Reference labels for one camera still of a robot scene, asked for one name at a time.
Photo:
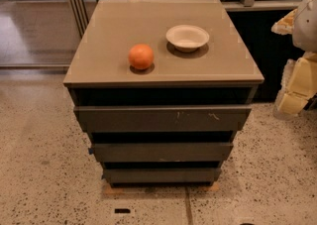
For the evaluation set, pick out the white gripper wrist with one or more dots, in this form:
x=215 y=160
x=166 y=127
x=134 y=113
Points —
x=306 y=26

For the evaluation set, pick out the grey bottom drawer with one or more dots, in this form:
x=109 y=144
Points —
x=160 y=175

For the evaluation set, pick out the grey drawer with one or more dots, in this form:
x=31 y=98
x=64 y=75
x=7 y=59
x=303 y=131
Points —
x=162 y=118
x=160 y=175
x=161 y=152

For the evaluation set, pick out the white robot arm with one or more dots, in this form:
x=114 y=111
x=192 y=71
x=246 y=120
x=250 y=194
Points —
x=301 y=25

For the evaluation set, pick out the grey drawer cabinet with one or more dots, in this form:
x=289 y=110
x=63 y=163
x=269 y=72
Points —
x=222 y=72

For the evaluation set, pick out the grey middle drawer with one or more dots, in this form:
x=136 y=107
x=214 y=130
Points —
x=161 y=152

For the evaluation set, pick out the grey top drawer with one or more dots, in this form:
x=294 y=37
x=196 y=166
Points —
x=162 y=118

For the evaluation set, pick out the white paper bowl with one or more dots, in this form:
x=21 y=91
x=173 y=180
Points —
x=187 y=38

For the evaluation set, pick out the orange fruit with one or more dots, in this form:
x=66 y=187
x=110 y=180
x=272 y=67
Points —
x=141 y=56

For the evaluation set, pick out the blue tape piece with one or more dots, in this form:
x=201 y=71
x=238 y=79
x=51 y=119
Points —
x=90 y=151

